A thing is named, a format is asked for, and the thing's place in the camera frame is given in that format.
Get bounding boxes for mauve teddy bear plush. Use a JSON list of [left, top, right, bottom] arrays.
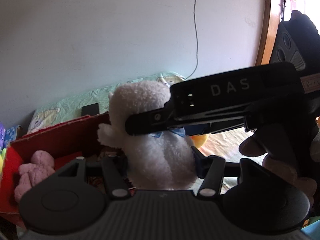
[[14, 151, 55, 203]]

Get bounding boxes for black smartphone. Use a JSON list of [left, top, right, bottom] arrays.
[[81, 103, 100, 116]]

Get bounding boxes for white wall cable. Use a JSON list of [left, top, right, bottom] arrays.
[[186, 0, 200, 79]]

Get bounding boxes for lime green frog plush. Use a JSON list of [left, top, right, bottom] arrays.
[[0, 148, 7, 173]]

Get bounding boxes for bear print bed sheet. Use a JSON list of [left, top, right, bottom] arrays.
[[26, 71, 188, 134]]

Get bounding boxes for purple tissue pack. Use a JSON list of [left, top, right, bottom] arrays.
[[0, 123, 5, 151]]

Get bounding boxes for white bunny plush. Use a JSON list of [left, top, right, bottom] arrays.
[[97, 81, 197, 190]]

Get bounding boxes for yellow tiger plush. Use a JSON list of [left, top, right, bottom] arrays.
[[190, 134, 209, 148]]

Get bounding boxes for red cardboard box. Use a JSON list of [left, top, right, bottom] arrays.
[[0, 112, 133, 229]]

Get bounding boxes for blue checkered cloth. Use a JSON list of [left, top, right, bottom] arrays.
[[3, 125, 23, 148]]

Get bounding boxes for person's right hand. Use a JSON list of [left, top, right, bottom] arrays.
[[238, 129, 320, 205]]

